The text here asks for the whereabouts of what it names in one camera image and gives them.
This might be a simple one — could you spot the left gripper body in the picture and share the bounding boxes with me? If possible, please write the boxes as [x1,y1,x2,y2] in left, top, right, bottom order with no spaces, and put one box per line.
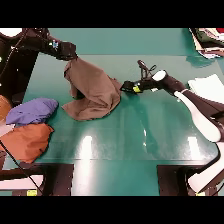
[53,40,79,62]

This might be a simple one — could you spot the pale grey garment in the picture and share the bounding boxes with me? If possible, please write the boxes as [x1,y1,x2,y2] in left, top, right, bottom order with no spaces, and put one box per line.
[0,122,16,138]

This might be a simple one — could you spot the tan garment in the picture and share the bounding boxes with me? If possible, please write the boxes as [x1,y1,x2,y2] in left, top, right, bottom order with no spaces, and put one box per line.
[0,94,13,123]

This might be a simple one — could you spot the heap of clothes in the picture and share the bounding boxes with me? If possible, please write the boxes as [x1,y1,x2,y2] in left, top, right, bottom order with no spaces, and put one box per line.
[188,27,224,61]

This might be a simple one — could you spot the orange garment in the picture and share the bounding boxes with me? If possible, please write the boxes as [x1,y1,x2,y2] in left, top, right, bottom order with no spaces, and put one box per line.
[0,122,55,165]

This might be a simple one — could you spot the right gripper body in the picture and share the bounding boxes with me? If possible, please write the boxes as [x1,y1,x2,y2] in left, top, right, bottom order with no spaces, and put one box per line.
[120,80,145,95]

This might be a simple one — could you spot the white garment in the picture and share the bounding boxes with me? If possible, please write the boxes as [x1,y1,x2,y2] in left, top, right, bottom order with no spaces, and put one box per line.
[187,73,224,105]

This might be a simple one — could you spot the purple garment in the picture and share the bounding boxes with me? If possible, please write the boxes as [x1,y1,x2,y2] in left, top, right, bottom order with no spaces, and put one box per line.
[5,97,60,127]

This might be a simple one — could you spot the brown garment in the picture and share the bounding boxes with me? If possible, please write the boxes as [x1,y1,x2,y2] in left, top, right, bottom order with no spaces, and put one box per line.
[61,56,124,122]

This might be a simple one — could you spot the black cable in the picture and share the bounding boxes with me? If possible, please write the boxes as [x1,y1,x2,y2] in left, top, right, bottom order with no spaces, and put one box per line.
[0,139,45,196]

